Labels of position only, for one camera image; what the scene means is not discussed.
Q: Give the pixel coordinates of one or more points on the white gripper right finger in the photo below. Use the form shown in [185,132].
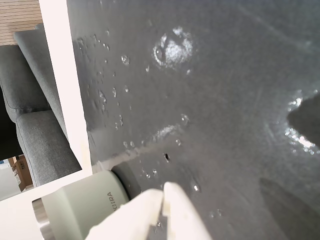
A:
[182,215]

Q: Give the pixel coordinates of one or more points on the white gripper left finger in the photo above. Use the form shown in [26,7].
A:
[130,215]

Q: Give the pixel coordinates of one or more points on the pale green steel-rimmed cup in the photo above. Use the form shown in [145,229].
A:
[85,202]

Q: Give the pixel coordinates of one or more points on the black table mat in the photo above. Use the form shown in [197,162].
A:
[200,100]

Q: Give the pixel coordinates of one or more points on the brown cardboard box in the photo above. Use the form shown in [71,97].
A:
[21,172]

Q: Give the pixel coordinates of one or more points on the grey fabric sofa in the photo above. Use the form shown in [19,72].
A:
[37,107]

